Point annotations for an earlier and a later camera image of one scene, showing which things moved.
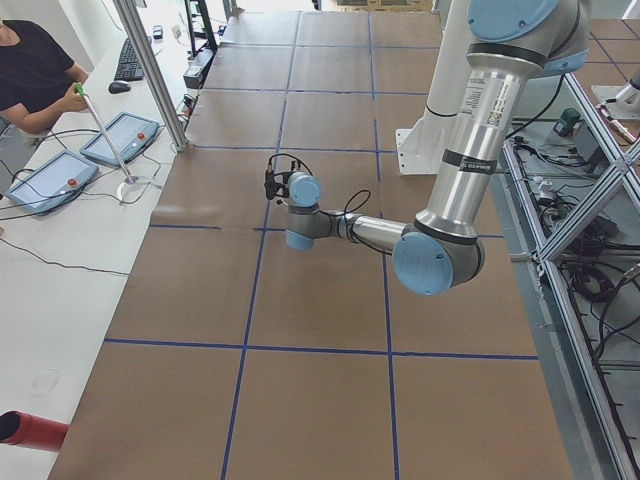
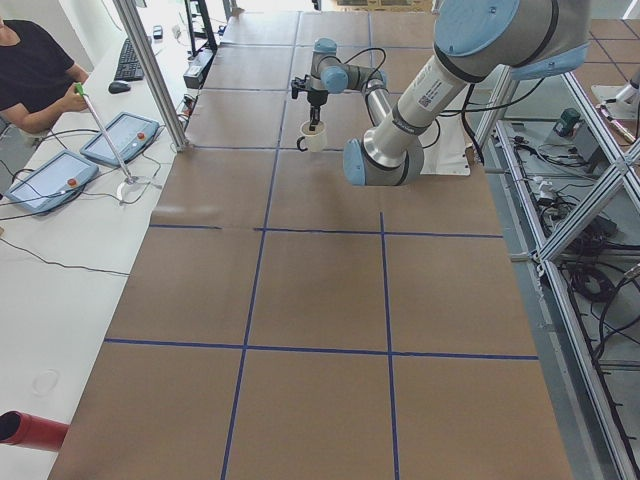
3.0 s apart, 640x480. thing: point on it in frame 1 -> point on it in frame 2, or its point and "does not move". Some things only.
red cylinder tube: [23, 429] does not move
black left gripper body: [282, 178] -> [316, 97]
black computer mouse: [118, 87] does not move
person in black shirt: [38, 82] does not move
